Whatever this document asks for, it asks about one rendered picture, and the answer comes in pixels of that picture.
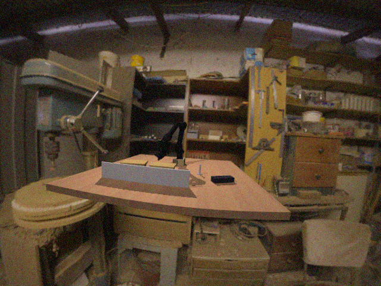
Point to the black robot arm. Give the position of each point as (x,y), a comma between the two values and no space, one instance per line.
(167,137)

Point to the grey flat rectangular panel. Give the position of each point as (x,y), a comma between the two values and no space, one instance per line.
(146,175)

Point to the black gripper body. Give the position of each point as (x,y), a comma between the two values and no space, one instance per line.
(162,152)

